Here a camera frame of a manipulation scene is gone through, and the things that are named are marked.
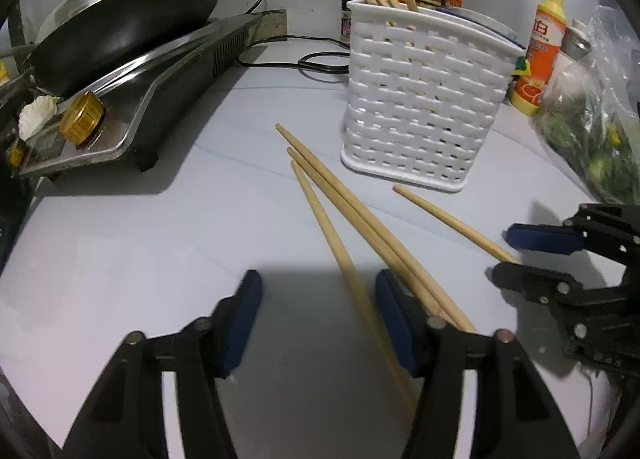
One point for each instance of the black wok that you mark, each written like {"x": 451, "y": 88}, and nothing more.
{"x": 115, "y": 39}

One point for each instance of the white crumpled paper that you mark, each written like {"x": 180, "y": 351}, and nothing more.
{"x": 37, "y": 111}

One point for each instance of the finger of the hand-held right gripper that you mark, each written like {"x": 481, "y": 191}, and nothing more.
{"x": 540, "y": 281}
{"x": 545, "y": 238}

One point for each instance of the silver cooktop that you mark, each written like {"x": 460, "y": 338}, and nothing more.
{"x": 165, "y": 74}

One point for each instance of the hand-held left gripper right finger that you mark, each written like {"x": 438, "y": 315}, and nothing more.
{"x": 395, "y": 324}

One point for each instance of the white plastic utensil basket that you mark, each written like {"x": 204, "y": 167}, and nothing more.
{"x": 425, "y": 114}

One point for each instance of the orange detergent bottle yellow cap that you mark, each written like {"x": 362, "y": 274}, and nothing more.
{"x": 542, "y": 54}

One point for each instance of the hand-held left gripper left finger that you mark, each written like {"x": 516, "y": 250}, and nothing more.
{"x": 242, "y": 324}

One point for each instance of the beige block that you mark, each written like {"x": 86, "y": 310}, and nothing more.
{"x": 272, "y": 25}

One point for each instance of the clear plastic bag of vegetables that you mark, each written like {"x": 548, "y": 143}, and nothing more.
{"x": 595, "y": 129}

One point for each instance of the clear bottle white cap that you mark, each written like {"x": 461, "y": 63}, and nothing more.
{"x": 575, "y": 41}

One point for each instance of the small spice jar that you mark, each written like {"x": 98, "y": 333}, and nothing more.
{"x": 345, "y": 19}

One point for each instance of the colourful packet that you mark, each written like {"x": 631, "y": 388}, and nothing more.
{"x": 522, "y": 66}

